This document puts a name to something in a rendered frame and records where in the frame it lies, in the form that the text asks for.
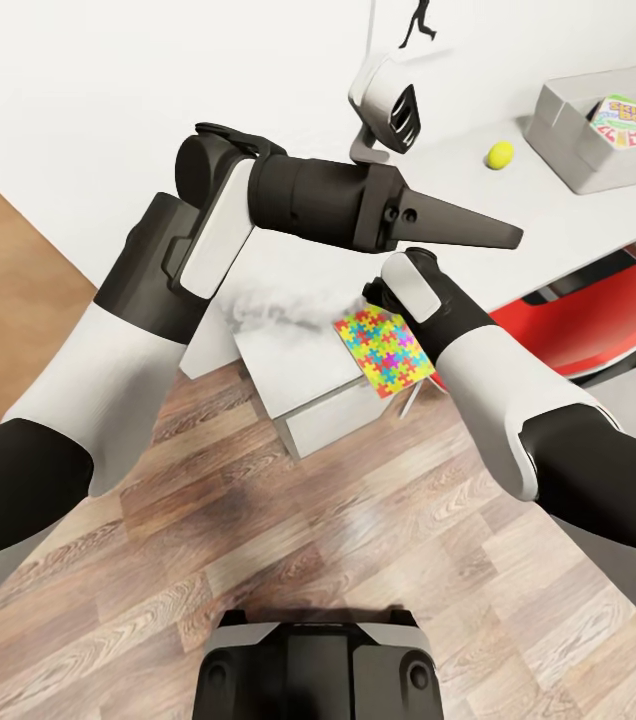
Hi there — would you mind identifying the board game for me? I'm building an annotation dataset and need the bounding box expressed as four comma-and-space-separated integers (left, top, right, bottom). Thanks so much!
592, 93, 636, 146

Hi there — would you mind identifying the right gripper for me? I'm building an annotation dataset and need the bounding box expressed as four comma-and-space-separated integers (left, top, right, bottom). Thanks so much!
363, 276, 400, 316

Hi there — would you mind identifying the tennis ball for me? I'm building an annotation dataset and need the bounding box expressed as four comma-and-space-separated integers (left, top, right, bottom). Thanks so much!
487, 141, 515, 170

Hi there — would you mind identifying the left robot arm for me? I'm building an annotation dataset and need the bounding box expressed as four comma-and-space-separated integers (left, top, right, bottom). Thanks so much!
0, 51, 524, 586

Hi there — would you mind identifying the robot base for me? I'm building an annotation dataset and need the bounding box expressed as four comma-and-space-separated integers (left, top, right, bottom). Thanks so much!
192, 608, 445, 720

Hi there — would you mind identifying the jigsaw puzzle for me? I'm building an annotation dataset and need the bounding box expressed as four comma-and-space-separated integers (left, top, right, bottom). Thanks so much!
334, 305, 436, 400

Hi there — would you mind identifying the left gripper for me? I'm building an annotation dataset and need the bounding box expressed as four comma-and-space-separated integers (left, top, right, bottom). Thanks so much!
291, 158, 524, 255

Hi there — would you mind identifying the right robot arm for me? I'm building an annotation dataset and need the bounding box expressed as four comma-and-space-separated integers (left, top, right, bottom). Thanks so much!
363, 247, 636, 607

